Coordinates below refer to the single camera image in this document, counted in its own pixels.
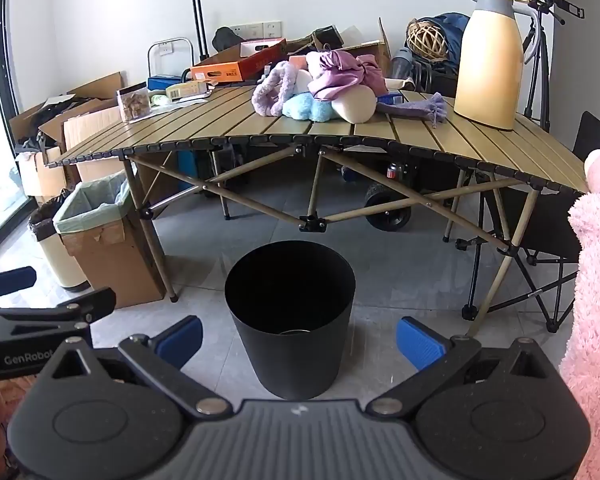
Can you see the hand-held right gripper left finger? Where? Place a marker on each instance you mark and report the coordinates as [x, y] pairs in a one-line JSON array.
[[182, 340]]

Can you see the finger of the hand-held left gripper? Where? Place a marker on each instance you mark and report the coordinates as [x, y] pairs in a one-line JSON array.
[[55, 311], [10, 281]]

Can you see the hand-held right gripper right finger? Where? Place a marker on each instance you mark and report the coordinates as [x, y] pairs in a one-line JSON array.
[[417, 342]]

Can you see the black trash bin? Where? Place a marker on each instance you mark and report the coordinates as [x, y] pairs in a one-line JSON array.
[[290, 310]]

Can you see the cream sponge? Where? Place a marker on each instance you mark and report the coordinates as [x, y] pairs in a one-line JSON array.
[[355, 105]]

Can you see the small blue box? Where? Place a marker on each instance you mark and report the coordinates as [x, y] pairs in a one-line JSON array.
[[392, 97]]

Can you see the purple fluffy scrunchie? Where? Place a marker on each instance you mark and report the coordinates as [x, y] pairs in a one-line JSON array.
[[265, 95]]

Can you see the blue fluffy cloth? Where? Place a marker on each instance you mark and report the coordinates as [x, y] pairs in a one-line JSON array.
[[305, 107]]

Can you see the pink sponge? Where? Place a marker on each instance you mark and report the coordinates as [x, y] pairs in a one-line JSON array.
[[299, 61]]

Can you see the beige trash can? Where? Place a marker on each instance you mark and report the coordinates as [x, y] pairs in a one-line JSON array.
[[62, 265]]

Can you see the cardboard box with green liner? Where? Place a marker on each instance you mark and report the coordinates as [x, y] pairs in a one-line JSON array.
[[115, 260]]

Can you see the black wagon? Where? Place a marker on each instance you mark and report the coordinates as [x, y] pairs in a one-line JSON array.
[[387, 215]]

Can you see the large cardboard box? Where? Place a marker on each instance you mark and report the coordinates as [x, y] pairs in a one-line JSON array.
[[87, 135]]

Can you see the black folding chair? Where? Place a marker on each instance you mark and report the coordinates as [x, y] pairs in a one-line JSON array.
[[545, 230]]

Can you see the teal storage box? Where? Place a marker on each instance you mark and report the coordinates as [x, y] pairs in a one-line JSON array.
[[192, 170]]

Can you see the red can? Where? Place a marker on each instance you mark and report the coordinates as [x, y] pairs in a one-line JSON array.
[[391, 172]]

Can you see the blue round container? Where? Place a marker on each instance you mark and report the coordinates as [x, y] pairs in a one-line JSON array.
[[349, 174]]

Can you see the cardboard sheet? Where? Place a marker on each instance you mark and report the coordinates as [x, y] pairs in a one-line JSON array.
[[100, 87]]

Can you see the clear jar of nuts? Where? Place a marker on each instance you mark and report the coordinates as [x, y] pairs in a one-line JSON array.
[[134, 102]]

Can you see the tan folding table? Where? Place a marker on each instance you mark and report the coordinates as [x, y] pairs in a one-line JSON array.
[[230, 120]]

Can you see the green bottle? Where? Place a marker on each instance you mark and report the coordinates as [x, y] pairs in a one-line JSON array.
[[158, 99]]

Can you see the white paper towel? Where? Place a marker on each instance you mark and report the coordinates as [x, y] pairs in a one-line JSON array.
[[190, 102]]

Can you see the yellow box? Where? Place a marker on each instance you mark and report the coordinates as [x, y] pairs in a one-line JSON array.
[[186, 90]]

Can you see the blue cardboard box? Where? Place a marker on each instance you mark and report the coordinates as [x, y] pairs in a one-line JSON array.
[[165, 83]]

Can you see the black folded cases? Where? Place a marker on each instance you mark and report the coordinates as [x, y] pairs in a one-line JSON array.
[[440, 80]]

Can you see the grey water bottle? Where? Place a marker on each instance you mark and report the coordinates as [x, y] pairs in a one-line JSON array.
[[401, 65]]

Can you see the orange cardboard box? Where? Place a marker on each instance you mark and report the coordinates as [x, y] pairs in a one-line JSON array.
[[240, 65]]

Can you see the cream thermos jug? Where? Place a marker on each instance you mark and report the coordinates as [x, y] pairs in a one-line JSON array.
[[490, 60]]

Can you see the brown cardboard box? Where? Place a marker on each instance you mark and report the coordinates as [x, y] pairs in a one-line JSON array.
[[375, 52]]

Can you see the rattan ball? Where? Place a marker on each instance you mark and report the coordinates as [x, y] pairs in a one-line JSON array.
[[427, 40]]

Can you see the black bag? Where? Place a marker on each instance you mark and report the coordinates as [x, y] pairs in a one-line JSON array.
[[227, 39]]

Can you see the black tripod with phone holder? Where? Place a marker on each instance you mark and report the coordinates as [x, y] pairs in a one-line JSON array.
[[542, 60]]

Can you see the blue bag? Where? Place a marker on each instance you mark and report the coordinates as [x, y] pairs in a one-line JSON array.
[[455, 27]]

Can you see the wall socket row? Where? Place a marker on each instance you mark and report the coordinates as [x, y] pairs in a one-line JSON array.
[[257, 30]]

